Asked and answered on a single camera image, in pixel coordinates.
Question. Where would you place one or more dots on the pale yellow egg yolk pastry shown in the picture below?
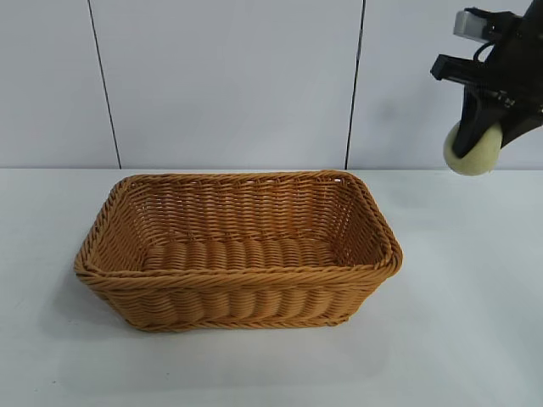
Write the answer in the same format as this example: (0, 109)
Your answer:
(466, 165)

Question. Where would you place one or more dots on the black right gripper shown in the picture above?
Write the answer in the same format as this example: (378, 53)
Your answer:
(522, 72)

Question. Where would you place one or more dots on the brown woven wicker basket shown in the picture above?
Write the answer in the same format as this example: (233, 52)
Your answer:
(237, 284)

